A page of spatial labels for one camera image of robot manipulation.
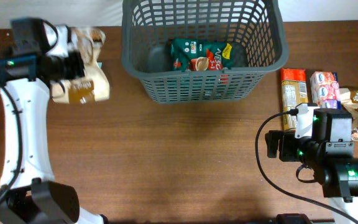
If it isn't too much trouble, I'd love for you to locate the beige cookie bag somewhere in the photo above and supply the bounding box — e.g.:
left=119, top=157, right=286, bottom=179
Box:
left=51, top=27, right=110, bottom=104

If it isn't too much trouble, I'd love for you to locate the orange pasta packet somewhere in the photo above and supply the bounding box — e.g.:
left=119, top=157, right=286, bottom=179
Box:
left=280, top=68, right=310, bottom=131

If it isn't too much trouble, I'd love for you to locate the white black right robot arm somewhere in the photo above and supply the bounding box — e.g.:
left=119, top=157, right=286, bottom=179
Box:
left=265, top=108, right=358, bottom=223

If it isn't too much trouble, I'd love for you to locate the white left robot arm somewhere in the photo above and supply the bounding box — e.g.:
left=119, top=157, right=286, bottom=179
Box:
left=0, top=17, right=110, bottom=223

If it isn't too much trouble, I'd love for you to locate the pink white tissue pack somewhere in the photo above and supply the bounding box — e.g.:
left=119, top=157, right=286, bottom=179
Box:
left=310, top=72, right=341, bottom=109

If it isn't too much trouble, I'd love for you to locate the grey plastic lattice basket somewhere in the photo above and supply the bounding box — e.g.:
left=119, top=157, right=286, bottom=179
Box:
left=122, top=0, right=288, bottom=104

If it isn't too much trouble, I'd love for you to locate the green Nescafe coffee bag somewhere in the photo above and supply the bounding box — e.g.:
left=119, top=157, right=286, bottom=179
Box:
left=171, top=39, right=234, bottom=72

